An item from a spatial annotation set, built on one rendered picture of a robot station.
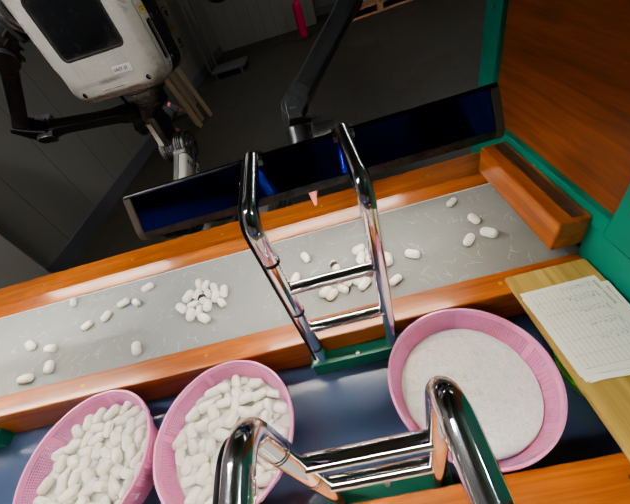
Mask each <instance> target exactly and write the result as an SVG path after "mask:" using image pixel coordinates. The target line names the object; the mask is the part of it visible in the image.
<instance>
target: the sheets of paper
mask: <svg viewBox="0 0 630 504"><path fill-rule="evenodd" d="M520 296H521V297H522V298H523V299H522V300H523V301H524V302H525V304H526V305H527V306H528V307H529V309H530V310H531V311H532V312H533V314H534V315H535V316H536V317H537V319H538V320H539V321H540V323H541V324H542V326H543V327H544V328H545V330H546V331H547V332H548V334H549V335H550V336H551V338H552V339H553V341H554V342H555V343H556V345H557V346H558V347H559V349H560V350H561V351H562V353H563V354H564V355H565V357H566V358H567V360H568V361H569V362H570V364H571V365H572V366H573V368H574V369H575V370H576V372H577V373H578V375H579V376H580V377H582V378H583V379H584V381H585V382H590V383H593V382H597V381H600V380H604V379H609V378H615V377H621V376H627V375H630V304H629V303H628V302H627V301H626V299H625V298H624V297H623V296H622V295H621V294H620V293H619V292H618V291H617V290H616V289H615V287H614V286H613V285H612V284H611V283H610V282H609V281H608V280H607V281H602V282H601V281H600V280H599V279H598V278H597V277H596V276H595V275H592V276H588V277H584V278H581V279H577V280H573V281H569V282H565V283H561V284H557V285H553V286H549V287H546V288H542V289H538V290H534V291H530V292H526V293H522V294H520Z"/></svg>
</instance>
